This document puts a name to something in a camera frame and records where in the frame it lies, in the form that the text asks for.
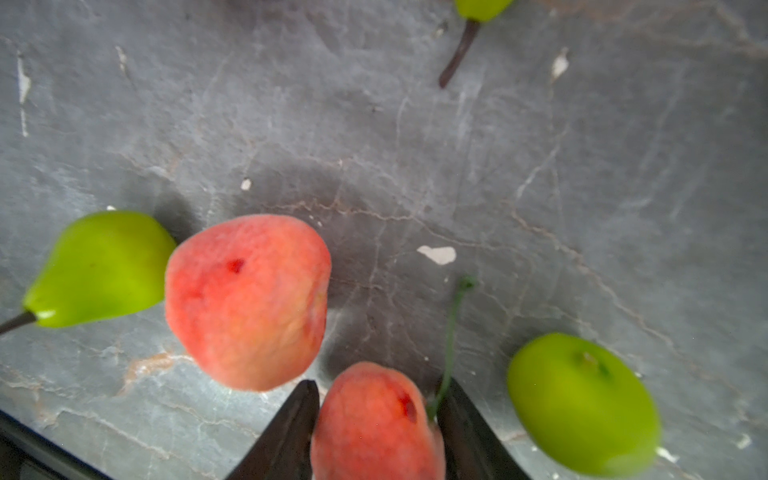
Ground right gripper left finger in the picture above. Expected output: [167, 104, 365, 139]
[226, 379, 320, 480]

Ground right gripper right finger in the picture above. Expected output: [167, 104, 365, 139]
[437, 379, 531, 480]

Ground peach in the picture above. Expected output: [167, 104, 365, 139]
[165, 214, 332, 392]
[310, 275, 479, 480]

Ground green apple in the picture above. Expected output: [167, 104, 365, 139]
[507, 333, 662, 478]

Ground peach bottom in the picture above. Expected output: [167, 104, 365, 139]
[165, 214, 332, 392]

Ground green pear lower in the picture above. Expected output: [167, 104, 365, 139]
[1, 210, 177, 334]

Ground green pear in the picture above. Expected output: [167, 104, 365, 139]
[438, 0, 514, 89]
[1, 210, 177, 334]

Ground green pear left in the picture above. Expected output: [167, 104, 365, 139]
[438, 0, 514, 89]

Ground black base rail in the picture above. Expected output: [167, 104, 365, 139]
[1, 412, 109, 479]

